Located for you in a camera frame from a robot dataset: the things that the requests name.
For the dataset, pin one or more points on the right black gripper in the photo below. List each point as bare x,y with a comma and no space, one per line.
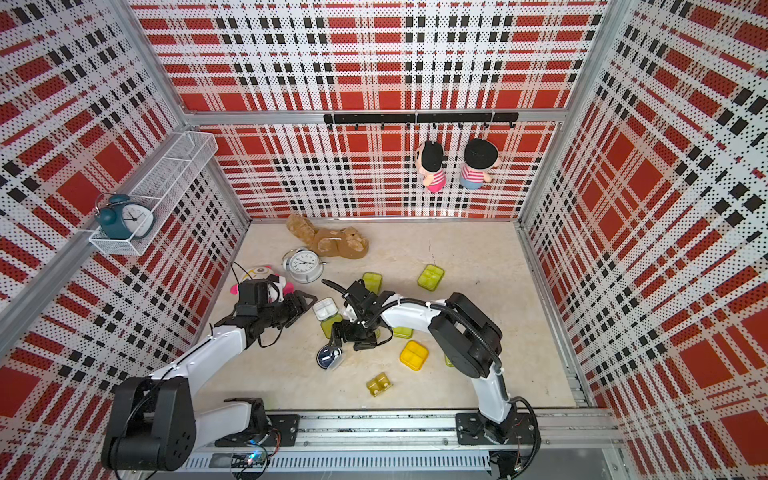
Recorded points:
369,342

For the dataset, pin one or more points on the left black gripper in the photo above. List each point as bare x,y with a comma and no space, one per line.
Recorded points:
297,306

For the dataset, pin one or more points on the yellow pillbox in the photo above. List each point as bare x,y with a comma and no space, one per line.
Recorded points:
414,355

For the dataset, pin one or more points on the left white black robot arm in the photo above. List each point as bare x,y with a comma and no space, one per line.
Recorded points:
153,424

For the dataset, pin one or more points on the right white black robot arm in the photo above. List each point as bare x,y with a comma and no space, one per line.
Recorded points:
467,336

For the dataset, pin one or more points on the round dark blue tin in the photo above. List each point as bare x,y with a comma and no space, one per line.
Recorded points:
329,358

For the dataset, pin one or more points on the pink white plush toy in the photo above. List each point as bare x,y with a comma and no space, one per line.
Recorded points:
266,272

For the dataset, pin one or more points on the silver alarm clock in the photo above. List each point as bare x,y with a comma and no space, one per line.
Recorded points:
303,265

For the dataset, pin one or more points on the brown plush bear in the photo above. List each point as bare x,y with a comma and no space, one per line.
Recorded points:
348,242

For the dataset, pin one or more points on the green circuit board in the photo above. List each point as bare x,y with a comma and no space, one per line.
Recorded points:
239,461

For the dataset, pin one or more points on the teal alarm clock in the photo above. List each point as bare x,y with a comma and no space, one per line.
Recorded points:
124,219

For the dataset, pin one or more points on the doll with pink striped shirt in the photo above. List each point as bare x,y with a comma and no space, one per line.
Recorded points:
429,163

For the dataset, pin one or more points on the doll with black hat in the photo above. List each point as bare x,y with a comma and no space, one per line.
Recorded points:
480,156

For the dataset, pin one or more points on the aluminium rail front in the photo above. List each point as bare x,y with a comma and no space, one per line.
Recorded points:
424,429

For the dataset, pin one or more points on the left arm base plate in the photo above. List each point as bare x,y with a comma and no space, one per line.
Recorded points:
282,429

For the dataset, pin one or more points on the white wire shelf basket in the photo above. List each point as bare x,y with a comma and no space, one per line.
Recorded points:
161,188

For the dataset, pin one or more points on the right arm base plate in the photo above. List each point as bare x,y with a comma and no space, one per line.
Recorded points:
475,429

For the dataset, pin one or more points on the black hook rail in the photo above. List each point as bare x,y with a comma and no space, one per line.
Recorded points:
420,118

